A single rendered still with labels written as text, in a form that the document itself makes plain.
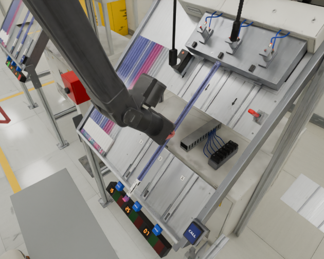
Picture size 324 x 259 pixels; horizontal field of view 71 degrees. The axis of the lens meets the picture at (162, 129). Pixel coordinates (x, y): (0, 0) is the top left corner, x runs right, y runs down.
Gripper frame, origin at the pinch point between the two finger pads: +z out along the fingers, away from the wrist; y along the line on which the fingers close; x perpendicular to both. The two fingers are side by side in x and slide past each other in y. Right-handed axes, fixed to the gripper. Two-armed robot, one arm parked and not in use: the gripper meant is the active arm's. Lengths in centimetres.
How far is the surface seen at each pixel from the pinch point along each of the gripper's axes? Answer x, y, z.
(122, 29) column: -67, 296, 176
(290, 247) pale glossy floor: 23, -48, 110
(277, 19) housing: -42.5, -6.6, 1.7
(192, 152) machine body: 5.6, 9.4, 42.5
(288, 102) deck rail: -25.8, -20.0, 9.3
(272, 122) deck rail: -18.8, -19.9, 9.1
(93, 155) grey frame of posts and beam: 39, 50, 29
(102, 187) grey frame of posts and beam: 61, 51, 52
